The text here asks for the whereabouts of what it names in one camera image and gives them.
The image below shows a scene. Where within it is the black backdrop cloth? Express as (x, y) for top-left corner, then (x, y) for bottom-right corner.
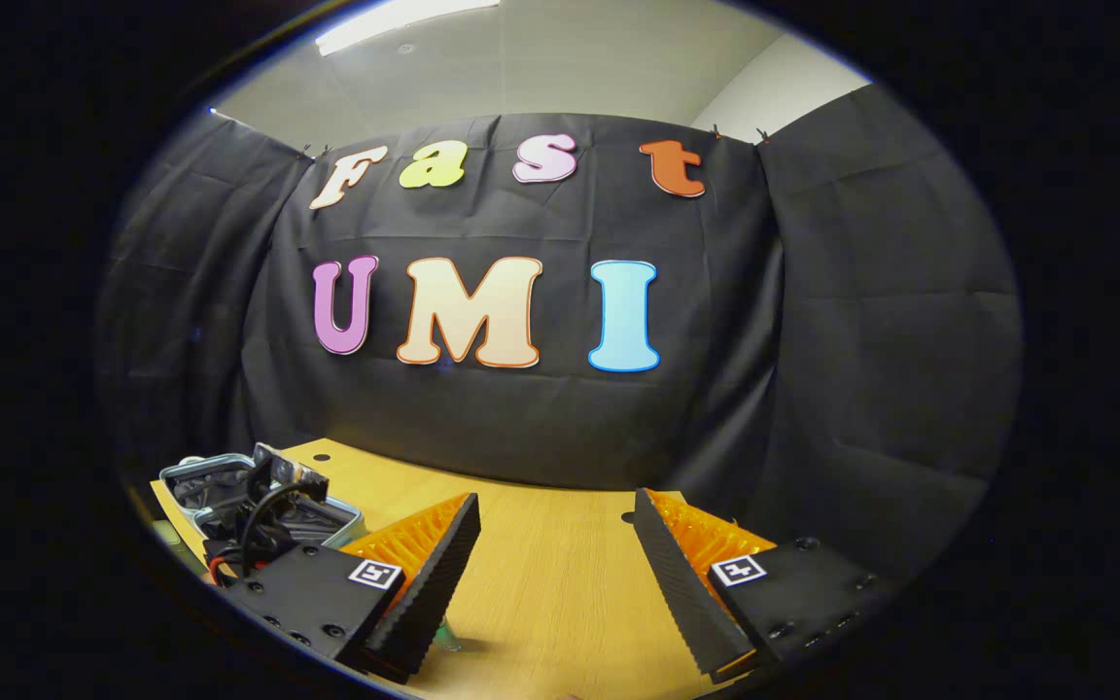
(98, 83), (1026, 584)

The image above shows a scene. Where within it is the light blue suitcase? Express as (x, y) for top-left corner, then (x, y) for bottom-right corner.
(152, 442), (367, 584)

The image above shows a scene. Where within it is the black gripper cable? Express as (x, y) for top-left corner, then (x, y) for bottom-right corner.
(237, 480), (320, 577)

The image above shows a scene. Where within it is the ceiling light panel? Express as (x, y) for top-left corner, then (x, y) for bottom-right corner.
(315, 0), (503, 57)

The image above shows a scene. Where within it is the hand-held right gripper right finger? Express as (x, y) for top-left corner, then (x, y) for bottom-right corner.
(632, 487), (906, 682)

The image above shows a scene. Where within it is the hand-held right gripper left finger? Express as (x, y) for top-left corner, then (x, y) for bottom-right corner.
(225, 491), (483, 684)

